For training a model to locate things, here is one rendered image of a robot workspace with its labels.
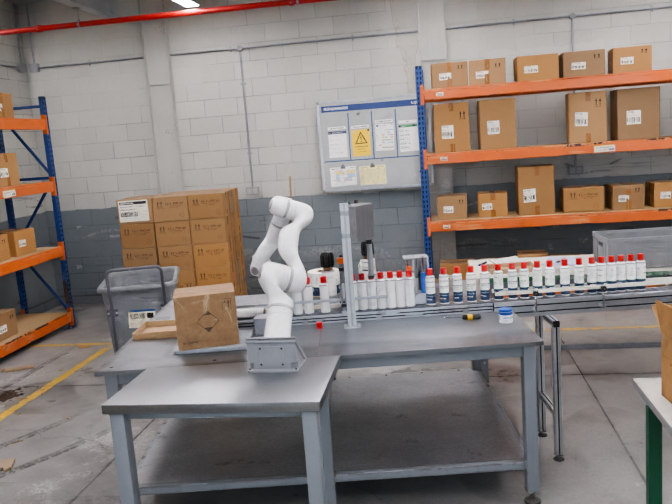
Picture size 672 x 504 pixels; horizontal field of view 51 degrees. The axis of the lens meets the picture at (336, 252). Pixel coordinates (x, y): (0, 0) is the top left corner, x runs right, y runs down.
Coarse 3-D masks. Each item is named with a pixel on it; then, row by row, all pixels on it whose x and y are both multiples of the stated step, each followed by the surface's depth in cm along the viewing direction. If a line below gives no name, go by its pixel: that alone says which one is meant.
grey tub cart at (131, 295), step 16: (112, 272) 549; (128, 272) 634; (144, 272) 636; (160, 272) 556; (176, 272) 609; (112, 288) 556; (128, 288) 558; (144, 288) 560; (160, 288) 566; (176, 288) 634; (112, 304) 559; (128, 304) 564; (144, 304) 566; (160, 304) 568; (112, 320) 561; (128, 320) 566; (144, 320) 569; (112, 336) 569; (128, 336) 569
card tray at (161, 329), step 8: (160, 320) 406; (168, 320) 406; (144, 328) 403; (152, 328) 404; (160, 328) 402; (168, 328) 401; (136, 336) 381; (144, 336) 381; (152, 336) 381; (160, 336) 381; (168, 336) 381; (176, 336) 381
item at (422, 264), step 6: (426, 258) 394; (408, 264) 399; (420, 264) 402; (426, 264) 397; (414, 270) 396; (420, 270) 403; (426, 270) 399; (414, 276) 396; (420, 276) 399; (420, 282) 400; (420, 288) 400; (420, 294) 393; (420, 300) 393
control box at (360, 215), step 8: (352, 208) 365; (360, 208) 368; (368, 208) 375; (352, 216) 366; (360, 216) 369; (368, 216) 375; (352, 224) 367; (360, 224) 369; (368, 224) 375; (352, 232) 368; (360, 232) 369; (368, 232) 375; (352, 240) 369; (360, 240) 369
